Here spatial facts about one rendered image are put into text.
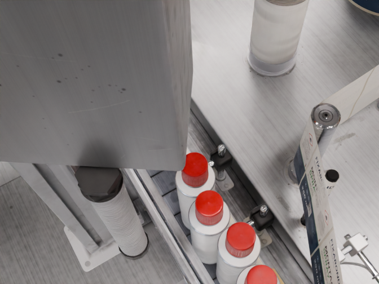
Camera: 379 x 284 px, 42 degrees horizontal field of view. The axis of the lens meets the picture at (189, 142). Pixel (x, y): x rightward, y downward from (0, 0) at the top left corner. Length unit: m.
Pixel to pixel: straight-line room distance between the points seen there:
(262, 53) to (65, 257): 0.47
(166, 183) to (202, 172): 0.22
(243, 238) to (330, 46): 0.50
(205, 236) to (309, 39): 0.48
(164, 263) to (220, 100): 0.30
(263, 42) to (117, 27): 0.62
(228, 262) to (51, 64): 0.39
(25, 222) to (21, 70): 0.63
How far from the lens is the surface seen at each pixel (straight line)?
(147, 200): 0.79
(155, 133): 0.31
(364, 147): 0.86
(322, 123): 0.65
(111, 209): 0.41
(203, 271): 0.67
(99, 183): 0.37
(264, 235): 0.82
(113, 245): 0.83
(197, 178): 0.59
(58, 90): 0.28
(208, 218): 0.57
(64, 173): 0.56
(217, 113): 0.85
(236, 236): 0.56
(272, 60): 0.86
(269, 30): 0.81
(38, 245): 0.86
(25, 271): 0.86
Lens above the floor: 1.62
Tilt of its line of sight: 63 degrees down
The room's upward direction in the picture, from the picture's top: 5 degrees counter-clockwise
